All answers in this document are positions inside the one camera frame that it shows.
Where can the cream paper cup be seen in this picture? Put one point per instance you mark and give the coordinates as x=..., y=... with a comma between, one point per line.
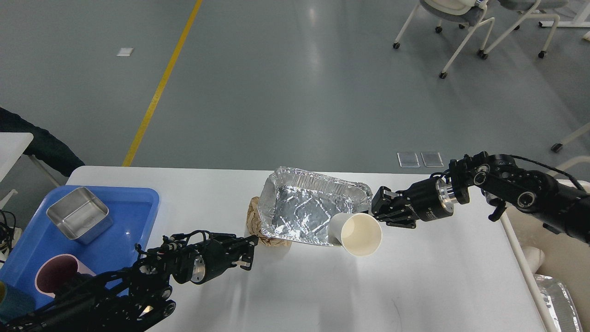
x=359, y=234

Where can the person in dark jeans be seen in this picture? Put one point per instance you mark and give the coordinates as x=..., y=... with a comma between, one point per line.
x=44, y=146

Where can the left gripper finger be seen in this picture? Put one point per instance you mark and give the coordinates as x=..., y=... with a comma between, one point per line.
x=240, y=244
x=242, y=260

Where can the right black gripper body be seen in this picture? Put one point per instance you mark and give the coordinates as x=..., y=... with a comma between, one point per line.
x=434, y=198

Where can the small white floor plate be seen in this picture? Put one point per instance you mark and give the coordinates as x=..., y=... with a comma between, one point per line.
x=125, y=52

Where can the blue plastic tray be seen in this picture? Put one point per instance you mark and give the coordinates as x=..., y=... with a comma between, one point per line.
x=132, y=211

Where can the chair leg with caster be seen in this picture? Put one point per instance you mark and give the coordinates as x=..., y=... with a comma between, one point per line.
x=571, y=137

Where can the floor outlet plate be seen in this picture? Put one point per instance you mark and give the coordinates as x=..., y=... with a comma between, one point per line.
x=432, y=159
x=408, y=160

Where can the paper cup in bin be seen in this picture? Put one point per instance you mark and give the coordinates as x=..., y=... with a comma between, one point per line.
x=534, y=257

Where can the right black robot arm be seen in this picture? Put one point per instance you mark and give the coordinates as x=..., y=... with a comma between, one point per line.
x=562, y=209

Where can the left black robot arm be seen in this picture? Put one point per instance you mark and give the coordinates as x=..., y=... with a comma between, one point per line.
x=136, y=298

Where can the foil tray in bin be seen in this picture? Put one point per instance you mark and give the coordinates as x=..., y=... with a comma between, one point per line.
x=559, y=303

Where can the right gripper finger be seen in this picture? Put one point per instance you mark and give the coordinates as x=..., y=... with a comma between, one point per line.
x=407, y=221
x=386, y=203

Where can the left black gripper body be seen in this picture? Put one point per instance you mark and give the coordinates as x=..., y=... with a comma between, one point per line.
x=201, y=262

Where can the brown paper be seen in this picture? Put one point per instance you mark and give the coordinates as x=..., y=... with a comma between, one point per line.
x=253, y=227

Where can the pink mug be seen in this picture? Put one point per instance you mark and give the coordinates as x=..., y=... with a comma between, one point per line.
x=59, y=271

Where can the beige plastic bin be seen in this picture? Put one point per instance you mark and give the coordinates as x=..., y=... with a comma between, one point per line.
x=565, y=258

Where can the right floor outlet plate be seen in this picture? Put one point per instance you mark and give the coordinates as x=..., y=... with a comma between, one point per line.
x=432, y=159

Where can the black white sneaker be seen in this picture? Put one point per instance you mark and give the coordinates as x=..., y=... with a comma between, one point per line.
x=9, y=234

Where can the steel rectangular container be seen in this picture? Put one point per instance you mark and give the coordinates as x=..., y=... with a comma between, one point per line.
x=81, y=216

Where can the left floor outlet plate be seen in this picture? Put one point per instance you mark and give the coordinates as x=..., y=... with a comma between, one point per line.
x=408, y=160

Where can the aluminium foil tray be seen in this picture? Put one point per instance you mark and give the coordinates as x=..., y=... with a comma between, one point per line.
x=297, y=205

